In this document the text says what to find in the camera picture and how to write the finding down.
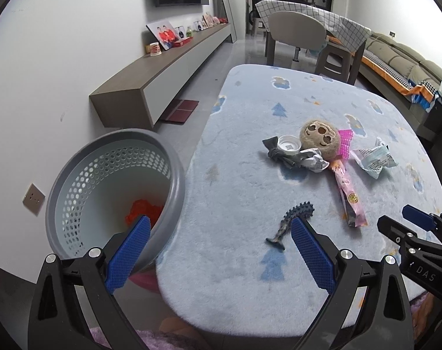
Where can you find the small green bottle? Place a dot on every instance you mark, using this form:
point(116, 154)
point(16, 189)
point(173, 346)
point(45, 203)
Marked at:
point(189, 32)

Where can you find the grey dining chair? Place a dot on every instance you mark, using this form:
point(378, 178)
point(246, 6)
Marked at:
point(297, 31)

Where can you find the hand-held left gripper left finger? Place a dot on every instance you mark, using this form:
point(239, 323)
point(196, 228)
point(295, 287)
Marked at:
point(130, 255)

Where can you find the round beige sloth plush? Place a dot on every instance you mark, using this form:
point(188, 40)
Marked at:
point(317, 140)

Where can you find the orange crumpled plastic piece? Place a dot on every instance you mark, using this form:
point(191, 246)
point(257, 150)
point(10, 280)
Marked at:
point(142, 209)

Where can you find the grey wooden stool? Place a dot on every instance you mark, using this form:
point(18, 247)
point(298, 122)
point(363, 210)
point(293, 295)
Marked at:
point(330, 58)

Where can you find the purple fluffy cloth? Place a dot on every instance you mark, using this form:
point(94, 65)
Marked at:
point(151, 342)

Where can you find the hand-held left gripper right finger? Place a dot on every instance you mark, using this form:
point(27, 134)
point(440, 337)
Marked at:
point(312, 259)

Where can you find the red floor mat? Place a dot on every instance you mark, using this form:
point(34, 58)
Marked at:
point(181, 111)

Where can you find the leaning tall mirror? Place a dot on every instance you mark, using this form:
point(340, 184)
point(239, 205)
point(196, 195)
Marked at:
point(224, 3)

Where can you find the small photo frame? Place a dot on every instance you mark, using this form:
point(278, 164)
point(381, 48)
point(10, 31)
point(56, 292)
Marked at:
point(208, 20)
point(198, 26)
point(180, 31)

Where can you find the orange checked sofa throw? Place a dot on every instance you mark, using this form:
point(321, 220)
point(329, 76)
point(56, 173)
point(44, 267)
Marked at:
point(388, 67)

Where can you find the pink plastic mesh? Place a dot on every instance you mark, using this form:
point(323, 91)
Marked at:
point(345, 144)

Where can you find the flat red box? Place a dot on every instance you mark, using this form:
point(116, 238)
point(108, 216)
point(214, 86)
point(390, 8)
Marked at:
point(182, 42)

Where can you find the checked tablecloth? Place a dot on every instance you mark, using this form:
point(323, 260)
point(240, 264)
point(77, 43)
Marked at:
point(337, 23)

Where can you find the printed light blue blanket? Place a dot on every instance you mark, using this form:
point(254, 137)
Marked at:
point(243, 175)

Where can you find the white plastic bottle cap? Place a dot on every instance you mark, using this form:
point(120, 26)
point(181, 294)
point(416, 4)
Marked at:
point(288, 145)

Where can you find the large photo frame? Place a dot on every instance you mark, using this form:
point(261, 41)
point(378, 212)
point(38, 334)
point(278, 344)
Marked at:
point(164, 34)

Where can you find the paper cup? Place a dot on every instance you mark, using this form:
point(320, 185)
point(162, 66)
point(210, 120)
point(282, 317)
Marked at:
point(155, 49)

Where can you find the gold wall socket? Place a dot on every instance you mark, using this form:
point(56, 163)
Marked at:
point(34, 199)

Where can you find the black spiky rubber toy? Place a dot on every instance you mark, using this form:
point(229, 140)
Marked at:
point(284, 222)

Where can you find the long floating wall cabinet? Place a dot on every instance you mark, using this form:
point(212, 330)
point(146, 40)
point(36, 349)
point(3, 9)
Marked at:
point(162, 69)

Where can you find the silver grey wrapper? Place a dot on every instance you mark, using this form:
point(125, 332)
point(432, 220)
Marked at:
point(279, 157)

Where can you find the white paper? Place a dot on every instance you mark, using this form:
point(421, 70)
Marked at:
point(315, 162)

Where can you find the long pink snack wrapper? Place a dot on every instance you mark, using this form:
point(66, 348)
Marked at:
point(346, 197)

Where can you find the white plastic wrapper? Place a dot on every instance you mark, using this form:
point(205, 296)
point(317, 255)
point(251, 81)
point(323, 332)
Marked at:
point(374, 158)

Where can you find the olive green sofa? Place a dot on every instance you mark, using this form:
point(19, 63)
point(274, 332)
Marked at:
point(388, 49)

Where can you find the beige plastic stool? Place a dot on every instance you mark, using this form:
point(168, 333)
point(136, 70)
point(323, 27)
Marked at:
point(258, 25)

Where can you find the grey perforated plastic basket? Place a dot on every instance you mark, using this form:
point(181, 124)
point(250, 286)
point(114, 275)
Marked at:
point(82, 197)

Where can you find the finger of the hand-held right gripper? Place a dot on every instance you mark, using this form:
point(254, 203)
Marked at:
point(392, 228)
point(417, 217)

